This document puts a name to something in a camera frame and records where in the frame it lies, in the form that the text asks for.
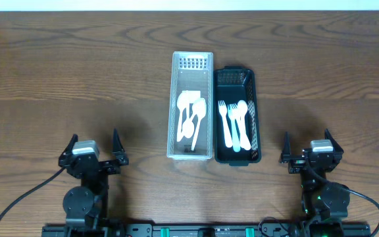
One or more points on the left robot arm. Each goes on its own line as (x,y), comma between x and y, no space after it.
(86,205)

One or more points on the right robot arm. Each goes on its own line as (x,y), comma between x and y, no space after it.
(325,203)

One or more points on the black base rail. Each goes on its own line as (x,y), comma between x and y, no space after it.
(269,227)

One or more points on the black perforated plastic basket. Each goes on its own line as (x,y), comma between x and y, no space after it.
(231,84)

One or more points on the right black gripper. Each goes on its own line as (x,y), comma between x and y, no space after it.
(298,162)

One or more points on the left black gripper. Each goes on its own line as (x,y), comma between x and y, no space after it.
(110,169)

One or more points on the clear perforated plastic basket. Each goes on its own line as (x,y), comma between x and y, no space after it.
(191,71)

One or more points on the white plastic spoon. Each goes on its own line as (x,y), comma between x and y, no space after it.
(188,128)
(199,109)
(191,96)
(181,105)
(242,110)

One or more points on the white plastic fork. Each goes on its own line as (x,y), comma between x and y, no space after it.
(223,112)
(244,141)
(235,137)

